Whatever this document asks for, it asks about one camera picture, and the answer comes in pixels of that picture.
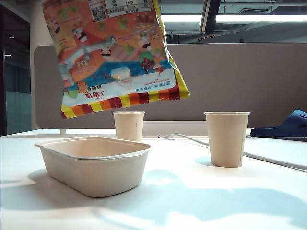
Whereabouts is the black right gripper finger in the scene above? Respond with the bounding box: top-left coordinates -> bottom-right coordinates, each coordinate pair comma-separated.
200,0 -> 221,34

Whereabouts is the prawn crackers snack bag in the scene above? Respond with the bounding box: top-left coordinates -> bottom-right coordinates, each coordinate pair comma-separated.
41,0 -> 191,120

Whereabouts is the beige paper pulp box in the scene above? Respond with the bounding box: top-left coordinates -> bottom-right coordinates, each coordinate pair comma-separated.
34,136 -> 153,198

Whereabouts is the fluorescent ceiling light strip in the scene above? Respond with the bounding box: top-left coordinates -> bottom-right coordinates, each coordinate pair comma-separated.
160,14 -> 307,22

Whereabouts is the grey desk divider panel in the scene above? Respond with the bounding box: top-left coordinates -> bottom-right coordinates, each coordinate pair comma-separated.
34,43 -> 307,130

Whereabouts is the beige paper cup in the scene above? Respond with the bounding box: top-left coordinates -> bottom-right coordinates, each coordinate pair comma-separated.
204,111 -> 250,168
112,111 -> 146,142

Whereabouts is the dark blue slipper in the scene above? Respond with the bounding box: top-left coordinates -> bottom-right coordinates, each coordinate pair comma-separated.
250,109 -> 307,142

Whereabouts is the beige round column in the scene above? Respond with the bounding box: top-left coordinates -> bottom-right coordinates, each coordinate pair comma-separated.
30,0 -> 63,130

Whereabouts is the dark glass partition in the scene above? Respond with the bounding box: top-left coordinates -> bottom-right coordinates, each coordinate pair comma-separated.
0,4 -> 31,137

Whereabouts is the white cable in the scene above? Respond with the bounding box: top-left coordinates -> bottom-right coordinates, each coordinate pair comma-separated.
158,133 -> 307,173

